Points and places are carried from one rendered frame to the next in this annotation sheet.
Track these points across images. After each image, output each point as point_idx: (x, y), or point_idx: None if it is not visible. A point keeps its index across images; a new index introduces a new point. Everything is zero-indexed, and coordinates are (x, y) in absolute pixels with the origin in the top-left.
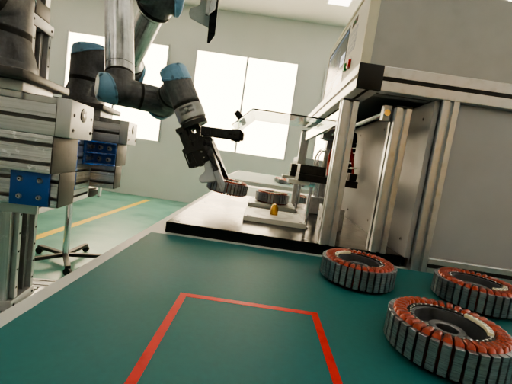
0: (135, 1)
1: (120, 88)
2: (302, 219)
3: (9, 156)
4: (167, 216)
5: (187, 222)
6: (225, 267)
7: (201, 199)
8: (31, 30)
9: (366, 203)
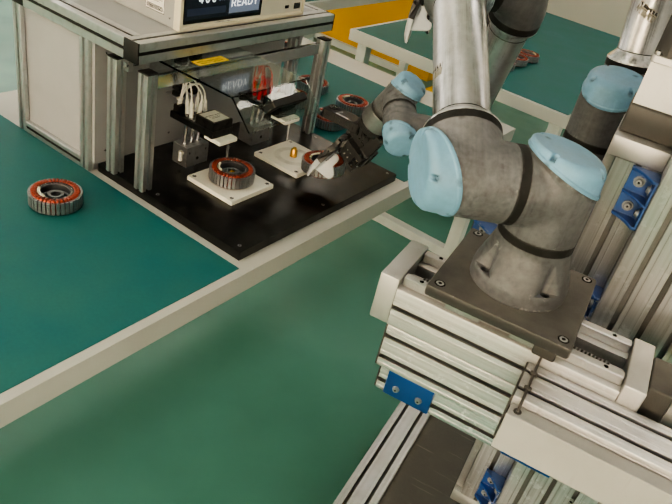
0: (488, 17)
1: None
2: (277, 144)
3: None
4: (378, 201)
5: (383, 169)
6: (384, 148)
7: (285, 246)
8: (568, 122)
9: (216, 105)
